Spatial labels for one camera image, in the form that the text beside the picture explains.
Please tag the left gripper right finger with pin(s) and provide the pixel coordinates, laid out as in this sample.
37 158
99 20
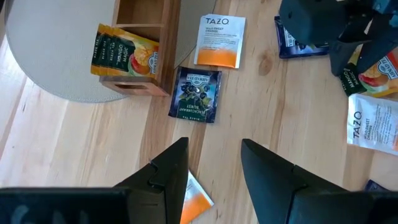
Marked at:
267 186

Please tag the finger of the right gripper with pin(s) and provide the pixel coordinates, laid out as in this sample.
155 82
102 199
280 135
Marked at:
377 51
345 57

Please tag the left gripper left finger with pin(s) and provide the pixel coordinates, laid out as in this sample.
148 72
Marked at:
168 186

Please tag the Ahmad mango magic tea bag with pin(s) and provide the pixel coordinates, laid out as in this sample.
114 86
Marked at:
382 81
136 56
97 53

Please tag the Tazo orange white tea bag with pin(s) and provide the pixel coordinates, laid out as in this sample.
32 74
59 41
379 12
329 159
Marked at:
217 40
196 202
373 124

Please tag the Ahmad blackcurrant tea bag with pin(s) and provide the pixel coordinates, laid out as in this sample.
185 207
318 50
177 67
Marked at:
373 186
195 96
287 46

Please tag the wooden three-compartment tea box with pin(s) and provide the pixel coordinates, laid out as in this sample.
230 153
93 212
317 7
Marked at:
169 46

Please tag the round grey table mat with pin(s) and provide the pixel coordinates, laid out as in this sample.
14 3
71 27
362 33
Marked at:
46 46

